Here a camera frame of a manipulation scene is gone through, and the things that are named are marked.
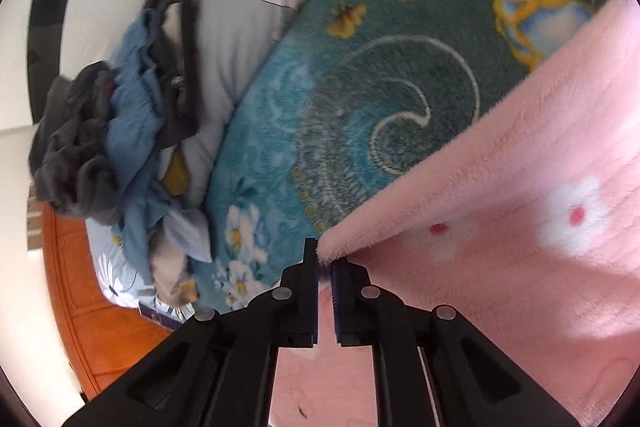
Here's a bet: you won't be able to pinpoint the blue garment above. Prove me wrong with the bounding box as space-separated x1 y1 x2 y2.
105 9 211 288

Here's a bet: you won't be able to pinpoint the teal floral blanket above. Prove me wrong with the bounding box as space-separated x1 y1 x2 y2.
202 0 626 313

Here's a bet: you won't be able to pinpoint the light grey-blue garment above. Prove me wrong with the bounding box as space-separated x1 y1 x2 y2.
162 207 213 264

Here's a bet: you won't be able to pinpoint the light blue floral duvet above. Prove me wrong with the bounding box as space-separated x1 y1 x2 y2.
90 0 386 308

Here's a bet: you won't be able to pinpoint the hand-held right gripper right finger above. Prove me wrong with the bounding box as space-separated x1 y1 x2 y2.
331 257 581 427

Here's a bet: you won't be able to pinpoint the pink fleece garment white flowers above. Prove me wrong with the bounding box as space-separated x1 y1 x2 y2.
270 0 640 427

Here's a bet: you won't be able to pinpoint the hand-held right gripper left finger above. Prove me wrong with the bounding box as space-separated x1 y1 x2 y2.
62 238 321 427

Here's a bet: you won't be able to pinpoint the black and white garment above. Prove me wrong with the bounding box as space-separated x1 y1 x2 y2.
145 0 231 148

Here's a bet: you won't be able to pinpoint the orange wooden bed frame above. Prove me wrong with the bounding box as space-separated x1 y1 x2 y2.
42 202 186 400

